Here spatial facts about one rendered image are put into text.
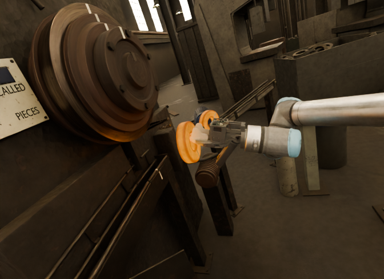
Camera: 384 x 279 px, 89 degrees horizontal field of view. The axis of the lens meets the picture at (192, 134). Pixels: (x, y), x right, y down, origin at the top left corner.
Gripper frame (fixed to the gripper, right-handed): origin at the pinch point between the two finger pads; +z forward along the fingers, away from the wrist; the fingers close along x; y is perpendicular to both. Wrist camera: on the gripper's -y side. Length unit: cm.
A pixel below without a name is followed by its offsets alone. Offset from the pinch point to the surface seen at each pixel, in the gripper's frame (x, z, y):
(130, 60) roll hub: 2.3, 18.2, 26.6
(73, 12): 7, 32, 40
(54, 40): 17.4, 29.6, 32.9
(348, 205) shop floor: -51, -87, -62
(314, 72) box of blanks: -199, -90, -4
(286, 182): -60, -51, -58
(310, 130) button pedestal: -65, -59, -20
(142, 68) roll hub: -3.6, 17.3, 23.4
